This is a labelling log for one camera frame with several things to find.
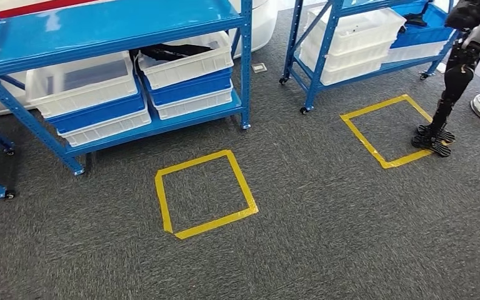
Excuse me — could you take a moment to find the black plastic part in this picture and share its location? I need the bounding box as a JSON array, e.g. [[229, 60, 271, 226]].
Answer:
[[131, 42, 215, 62], [402, 12, 430, 29]]

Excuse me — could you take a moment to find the white plastic crate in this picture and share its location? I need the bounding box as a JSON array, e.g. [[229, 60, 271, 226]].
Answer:
[[305, 6, 408, 56], [24, 51, 140, 119], [136, 31, 235, 90], [57, 105, 153, 148], [150, 84, 235, 121], [384, 39, 451, 64], [299, 39, 398, 72], [302, 54, 386, 87]]

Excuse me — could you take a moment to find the blue plastic crate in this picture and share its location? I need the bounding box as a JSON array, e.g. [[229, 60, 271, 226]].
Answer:
[[44, 87, 147, 134], [141, 68, 234, 107], [388, 1, 457, 49]]

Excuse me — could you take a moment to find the yellow floor tape square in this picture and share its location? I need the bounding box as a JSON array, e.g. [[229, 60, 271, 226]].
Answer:
[[339, 94, 453, 170]]

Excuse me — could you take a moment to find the white car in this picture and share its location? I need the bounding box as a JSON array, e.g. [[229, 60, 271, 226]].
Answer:
[[0, 0, 281, 119]]

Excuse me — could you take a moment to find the black humanoid robot leg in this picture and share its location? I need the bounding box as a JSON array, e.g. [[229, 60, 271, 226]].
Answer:
[[410, 0, 480, 159]]

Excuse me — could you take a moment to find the red barrier belt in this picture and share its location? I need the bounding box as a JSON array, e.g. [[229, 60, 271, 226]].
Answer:
[[0, 0, 100, 25]]

